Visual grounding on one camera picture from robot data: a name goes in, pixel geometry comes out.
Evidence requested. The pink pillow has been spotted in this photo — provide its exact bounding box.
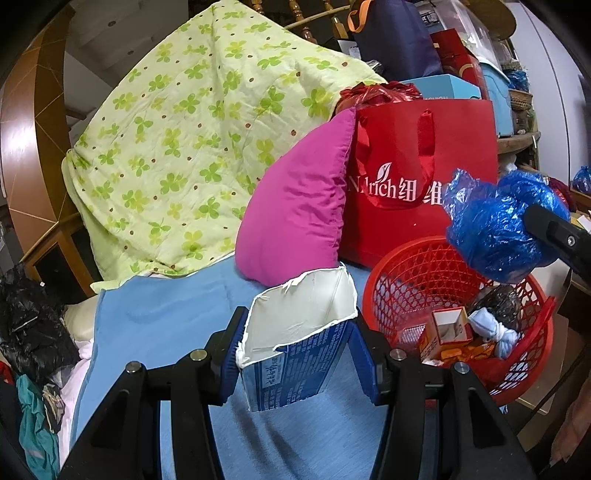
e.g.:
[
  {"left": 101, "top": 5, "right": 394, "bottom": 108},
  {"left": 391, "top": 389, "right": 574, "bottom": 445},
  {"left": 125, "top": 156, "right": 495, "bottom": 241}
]
[{"left": 235, "top": 108, "right": 358, "bottom": 287}]

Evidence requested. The red plastic basket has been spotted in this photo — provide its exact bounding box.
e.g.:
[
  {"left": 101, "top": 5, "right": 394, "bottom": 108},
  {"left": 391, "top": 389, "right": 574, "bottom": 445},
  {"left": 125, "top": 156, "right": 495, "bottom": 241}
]
[{"left": 362, "top": 235, "right": 555, "bottom": 407}]

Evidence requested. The red paper bag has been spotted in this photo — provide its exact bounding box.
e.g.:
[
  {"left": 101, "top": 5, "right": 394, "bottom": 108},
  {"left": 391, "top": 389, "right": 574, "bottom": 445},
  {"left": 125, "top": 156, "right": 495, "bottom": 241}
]
[{"left": 339, "top": 99, "right": 499, "bottom": 271}]

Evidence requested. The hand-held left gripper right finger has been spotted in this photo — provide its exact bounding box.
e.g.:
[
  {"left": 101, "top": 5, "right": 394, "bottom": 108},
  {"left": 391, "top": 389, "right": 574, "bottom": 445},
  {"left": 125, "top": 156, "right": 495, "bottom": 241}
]
[{"left": 348, "top": 318, "right": 536, "bottom": 480}]

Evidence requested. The blue bed sheet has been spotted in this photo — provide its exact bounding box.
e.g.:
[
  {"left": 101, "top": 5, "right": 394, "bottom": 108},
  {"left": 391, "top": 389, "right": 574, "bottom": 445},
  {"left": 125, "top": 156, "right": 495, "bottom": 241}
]
[{"left": 69, "top": 258, "right": 398, "bottom": 480}]

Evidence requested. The light blue knotted cloth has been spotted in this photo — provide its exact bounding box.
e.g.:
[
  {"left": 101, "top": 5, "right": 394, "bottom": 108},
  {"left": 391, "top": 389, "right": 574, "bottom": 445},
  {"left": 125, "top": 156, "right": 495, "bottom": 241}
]
[{"left": 468, "top": 308, "right": 520, "bottom": 360}]

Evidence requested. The round wooden table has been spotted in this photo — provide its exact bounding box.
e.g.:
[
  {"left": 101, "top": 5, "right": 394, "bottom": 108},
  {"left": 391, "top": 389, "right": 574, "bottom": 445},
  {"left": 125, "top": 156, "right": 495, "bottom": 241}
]
[{"left": 496, "top": 131, "right": 541, "bottom": 155}]

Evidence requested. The small orange white box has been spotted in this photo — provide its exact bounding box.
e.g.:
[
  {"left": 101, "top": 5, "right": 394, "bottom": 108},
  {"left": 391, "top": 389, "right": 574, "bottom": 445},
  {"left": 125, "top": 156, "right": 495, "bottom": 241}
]
[{"left": 418, "top": 307, "right": 474, "bottom": 361}]

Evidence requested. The black plastic bag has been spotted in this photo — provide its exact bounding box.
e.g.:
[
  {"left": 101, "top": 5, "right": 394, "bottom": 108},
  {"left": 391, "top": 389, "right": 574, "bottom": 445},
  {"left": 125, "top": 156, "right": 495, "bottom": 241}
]
[{"left": 0, "top": 265, "right": 81, "bottom": 384}]

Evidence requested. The navy blue bag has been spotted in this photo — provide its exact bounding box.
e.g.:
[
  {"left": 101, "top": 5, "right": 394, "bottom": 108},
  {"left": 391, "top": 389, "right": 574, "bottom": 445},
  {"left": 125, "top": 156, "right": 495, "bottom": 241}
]
[{"left": 346, "top": 0, "right": 444, "bottom": 86}]

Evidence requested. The orange packet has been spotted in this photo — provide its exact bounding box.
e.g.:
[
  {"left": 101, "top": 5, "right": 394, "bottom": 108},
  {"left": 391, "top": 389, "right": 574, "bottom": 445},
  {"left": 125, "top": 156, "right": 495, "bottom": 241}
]
[{"left": 438, "top": 342, "right": 497, "bottom": 363}]

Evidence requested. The light blue box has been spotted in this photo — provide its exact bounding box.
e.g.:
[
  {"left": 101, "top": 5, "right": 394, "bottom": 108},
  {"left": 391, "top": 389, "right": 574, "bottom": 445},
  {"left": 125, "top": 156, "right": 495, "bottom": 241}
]
[{"left": 399, "top": 74, "right": 483, "bottom": 101}]

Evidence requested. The teal cloth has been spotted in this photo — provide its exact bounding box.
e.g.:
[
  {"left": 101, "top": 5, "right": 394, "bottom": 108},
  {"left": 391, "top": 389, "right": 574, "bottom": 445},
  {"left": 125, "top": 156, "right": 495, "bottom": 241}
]
[{"left": 16, "top": 371, "right": 61, "bottom": 480}]

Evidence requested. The clear plastic box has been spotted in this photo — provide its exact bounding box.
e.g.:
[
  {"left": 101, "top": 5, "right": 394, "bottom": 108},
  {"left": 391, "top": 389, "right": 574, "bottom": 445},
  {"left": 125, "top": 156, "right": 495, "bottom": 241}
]
[{"left": 443, "top": 0, "right": 499, "bottom": 61}]

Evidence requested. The shiny red plastic bag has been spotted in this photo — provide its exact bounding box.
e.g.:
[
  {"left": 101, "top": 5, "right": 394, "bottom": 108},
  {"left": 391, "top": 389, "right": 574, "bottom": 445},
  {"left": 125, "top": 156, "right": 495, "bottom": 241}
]
[{"left": 339, "top": 80, "right": 426, "bottom": 109}]

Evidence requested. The red gift box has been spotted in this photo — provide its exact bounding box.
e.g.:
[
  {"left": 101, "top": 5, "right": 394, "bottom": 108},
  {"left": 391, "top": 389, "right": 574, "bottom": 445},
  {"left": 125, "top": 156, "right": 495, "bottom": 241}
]
[{"left": 431, "top": 28, "right": 490, "bottom": 100}]

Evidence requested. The curved wooden partition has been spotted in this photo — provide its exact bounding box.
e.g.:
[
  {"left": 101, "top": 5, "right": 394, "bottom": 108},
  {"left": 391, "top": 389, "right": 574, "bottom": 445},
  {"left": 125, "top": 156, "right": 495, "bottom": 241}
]
[{"left": 0, "top": 4, "right": 98, "bottom": 287}]

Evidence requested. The blue storage box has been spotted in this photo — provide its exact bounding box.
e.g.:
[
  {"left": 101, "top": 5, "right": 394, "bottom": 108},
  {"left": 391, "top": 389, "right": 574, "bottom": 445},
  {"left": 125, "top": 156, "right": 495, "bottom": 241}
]
[{"left": 478, "top": 60, "right": 513, "bottom": 137}]

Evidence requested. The pink cloth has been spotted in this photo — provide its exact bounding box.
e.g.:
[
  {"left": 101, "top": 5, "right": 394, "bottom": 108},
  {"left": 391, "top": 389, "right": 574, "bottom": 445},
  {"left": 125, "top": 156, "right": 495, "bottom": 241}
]
[{"left": 551, "top": 383, "right": 591, "bottom": 467}]

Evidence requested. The cream pillow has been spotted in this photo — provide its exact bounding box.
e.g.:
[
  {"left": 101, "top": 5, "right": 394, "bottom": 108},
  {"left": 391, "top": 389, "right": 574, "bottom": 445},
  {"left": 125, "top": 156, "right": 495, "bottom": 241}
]
[{"left": 62, "top": 302, "right": 100, "bottom": 344}]

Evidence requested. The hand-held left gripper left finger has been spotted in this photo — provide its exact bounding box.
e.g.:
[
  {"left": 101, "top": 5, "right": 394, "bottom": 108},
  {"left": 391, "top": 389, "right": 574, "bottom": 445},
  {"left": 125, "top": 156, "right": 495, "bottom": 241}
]
[{"left": 60, "top": 305, "right": 252, "bottom": 480}]

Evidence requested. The dark plastic bag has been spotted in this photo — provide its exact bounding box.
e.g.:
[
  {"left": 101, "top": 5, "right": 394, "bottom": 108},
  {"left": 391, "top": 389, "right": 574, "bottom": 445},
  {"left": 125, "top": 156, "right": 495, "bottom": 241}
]
[{"left": 468, "top": 284, "right": 522, "bottom": 333}]

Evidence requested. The torn blue white carton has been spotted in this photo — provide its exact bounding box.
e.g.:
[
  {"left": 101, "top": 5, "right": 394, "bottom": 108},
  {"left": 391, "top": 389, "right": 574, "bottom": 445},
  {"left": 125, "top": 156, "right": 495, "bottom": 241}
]
[{"left": 235, "top": 263, "right": 358, "bottom": 411}]

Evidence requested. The green clover print quilt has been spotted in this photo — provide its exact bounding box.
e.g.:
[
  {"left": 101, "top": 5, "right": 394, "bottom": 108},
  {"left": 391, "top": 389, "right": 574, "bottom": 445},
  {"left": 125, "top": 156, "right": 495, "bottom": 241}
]
[{"left": 62, "top": 0, "right": 389, "bottom": 294}]

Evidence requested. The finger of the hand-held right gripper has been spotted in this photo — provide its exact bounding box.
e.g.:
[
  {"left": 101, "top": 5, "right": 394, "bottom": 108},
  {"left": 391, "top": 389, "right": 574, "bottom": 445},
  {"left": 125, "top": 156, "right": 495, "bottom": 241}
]
[{"left": 522, "top": 203, "right": 591, "bottom": 282}]

